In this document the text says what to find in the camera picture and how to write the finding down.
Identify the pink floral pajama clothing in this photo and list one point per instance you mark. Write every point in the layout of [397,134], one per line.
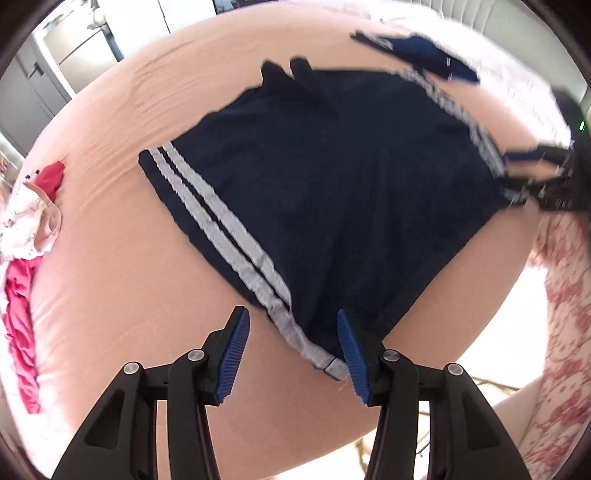
[562,411]

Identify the red garment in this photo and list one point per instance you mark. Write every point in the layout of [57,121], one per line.
[17,278]

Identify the folded blue striped shorts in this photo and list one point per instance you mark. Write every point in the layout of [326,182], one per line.
[422,53]

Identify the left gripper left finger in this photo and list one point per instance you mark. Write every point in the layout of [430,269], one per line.
[117,439]

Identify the grey padded headboard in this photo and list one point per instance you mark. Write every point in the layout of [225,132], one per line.
[516,28]

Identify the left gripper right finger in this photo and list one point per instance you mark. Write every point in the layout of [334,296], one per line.
[467,439]

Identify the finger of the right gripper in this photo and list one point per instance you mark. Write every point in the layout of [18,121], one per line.
[535,156]
[526,189]

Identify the dark navy striped shorts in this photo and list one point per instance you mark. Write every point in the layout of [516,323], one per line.
[327,191]

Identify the grey wardrobe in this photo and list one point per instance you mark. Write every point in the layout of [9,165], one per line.
[31,96]

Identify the pink floral garment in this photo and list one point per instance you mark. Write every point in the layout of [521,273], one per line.
[30,224]

